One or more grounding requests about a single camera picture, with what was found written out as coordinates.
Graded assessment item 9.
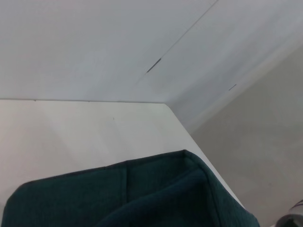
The dark teal fabric bag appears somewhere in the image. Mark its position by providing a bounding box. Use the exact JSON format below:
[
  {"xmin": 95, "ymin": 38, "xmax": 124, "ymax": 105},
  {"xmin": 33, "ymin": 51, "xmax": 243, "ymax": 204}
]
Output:
[{"xmin": 0, "ymin": 149, "xmax": 261, "ymax": 227}]

